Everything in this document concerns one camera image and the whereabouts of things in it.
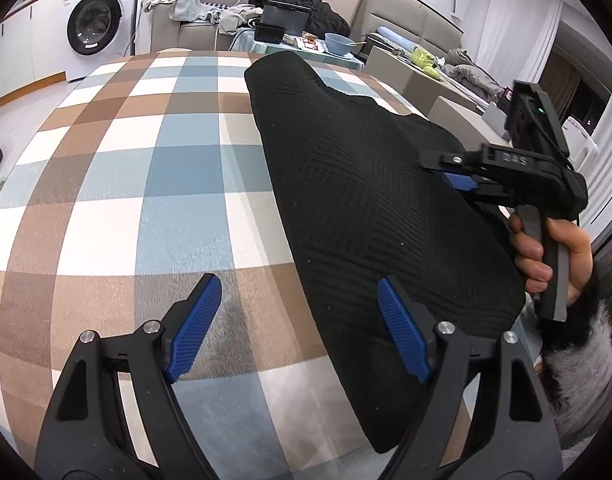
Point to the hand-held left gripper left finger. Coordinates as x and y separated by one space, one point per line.
196 325

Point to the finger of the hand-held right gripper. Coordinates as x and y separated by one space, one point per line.
460 181
450 160

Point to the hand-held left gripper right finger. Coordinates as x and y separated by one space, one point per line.
400 330

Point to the black knitted sweater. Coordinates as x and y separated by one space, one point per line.
361 185

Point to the person's right forearm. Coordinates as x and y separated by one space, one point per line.
585 385

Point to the person's right hand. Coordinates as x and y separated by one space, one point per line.
578 260

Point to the small beige box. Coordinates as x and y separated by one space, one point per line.
460 120

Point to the white plastic appliance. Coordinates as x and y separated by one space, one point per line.
580 145

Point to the grey padded jacket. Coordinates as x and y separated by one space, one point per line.
473 75

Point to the green plush toy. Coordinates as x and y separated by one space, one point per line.
424 60

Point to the blue rolled pillow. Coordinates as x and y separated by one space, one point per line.
393 37

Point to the white curtain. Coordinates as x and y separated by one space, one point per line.
520 25

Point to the checkered tablecloth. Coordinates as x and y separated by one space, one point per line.
136 185

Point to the blue bowl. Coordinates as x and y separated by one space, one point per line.
340 44

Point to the beige sofa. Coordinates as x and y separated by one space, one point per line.
395 5

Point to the black jacket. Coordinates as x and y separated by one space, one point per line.
326 10

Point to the black box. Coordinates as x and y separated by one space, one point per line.
281 22

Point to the light blue covered table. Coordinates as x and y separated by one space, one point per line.
251 45

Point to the grey cloth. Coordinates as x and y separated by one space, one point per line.
181 2

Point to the white washing machine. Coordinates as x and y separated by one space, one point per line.
93 25

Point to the white kitchen cabinet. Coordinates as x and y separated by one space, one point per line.
26 50

